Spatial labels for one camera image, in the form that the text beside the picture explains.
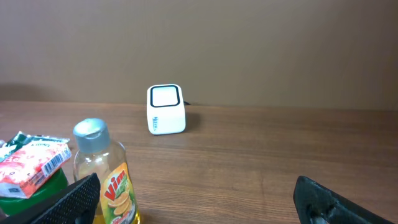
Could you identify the green lid jar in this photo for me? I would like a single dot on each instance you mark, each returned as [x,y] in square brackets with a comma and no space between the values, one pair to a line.
[57,182]

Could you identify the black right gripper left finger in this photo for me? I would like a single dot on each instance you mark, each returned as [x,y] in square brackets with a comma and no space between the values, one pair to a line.
[75,204]

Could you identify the yellow dish soap bottle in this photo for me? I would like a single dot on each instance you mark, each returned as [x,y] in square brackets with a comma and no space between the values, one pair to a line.
[98,153]

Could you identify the red Kleenex tissue pack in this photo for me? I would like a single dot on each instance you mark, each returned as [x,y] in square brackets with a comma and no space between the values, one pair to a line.
[28,161]

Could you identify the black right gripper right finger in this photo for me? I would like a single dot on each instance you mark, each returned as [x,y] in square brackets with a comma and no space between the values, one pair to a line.
[315,203]

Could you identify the white barcode scanner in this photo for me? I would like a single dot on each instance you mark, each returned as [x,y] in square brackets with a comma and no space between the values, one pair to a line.
[165,109]

